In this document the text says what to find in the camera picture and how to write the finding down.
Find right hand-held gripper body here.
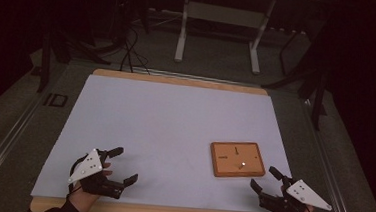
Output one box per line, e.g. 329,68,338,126
258,175,335,212

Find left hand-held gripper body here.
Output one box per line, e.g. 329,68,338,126
66,146,129,201

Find wooden board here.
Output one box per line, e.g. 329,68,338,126
208,139,269,182

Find person's left hand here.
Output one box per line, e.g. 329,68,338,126
67,160,115,212

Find white table sheet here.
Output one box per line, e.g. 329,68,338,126
30,71,300,212

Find black metal stand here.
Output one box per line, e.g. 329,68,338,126
36,25,115,99
259,10,336,132

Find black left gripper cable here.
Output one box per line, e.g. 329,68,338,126
67,153,88,197

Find metal floor rail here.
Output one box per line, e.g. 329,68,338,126
0,86,49,204
293,98,367,212
131,65,256,89

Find black rectangular floor bracket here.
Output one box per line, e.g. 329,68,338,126
43,92,70,109

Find black floor cables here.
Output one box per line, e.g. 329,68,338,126
119,24,154,76

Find white metal desk frame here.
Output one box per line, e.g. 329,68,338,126
173,0,278,76

